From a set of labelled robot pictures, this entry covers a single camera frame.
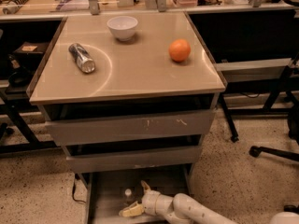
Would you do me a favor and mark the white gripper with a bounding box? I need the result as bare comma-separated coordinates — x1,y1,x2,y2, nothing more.
119,180,164,217

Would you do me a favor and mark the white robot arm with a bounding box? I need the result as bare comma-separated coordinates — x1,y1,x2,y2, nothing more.
119,180,237,224

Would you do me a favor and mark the open bottom grey drawer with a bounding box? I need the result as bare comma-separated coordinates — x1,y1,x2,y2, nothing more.
85,164,190,224

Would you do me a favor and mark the middle grey drawer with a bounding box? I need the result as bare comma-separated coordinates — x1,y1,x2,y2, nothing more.
66,146,201,173

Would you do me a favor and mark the top grey drawer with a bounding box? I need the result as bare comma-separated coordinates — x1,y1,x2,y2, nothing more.
46,109,215,146

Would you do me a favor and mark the grey drawer cabinet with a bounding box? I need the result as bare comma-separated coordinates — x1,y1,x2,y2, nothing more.
26,11,227,224

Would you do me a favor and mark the black office chair base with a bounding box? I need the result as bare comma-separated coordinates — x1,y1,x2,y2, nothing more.
249,105,299,161

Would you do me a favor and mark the silver blue drink can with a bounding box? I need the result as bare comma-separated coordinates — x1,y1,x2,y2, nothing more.
68,43,95,74

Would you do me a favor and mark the orange fruit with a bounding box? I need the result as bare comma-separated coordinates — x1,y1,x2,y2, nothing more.
168,39,191,63

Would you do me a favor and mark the white ceramic bowl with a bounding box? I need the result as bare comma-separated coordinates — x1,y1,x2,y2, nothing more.
107,16,138,41

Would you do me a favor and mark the black cable on floor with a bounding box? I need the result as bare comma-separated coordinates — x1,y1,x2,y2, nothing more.
71,174,87,205

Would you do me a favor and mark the black desk leg frame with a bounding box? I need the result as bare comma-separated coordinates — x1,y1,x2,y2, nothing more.
219,93,239,143

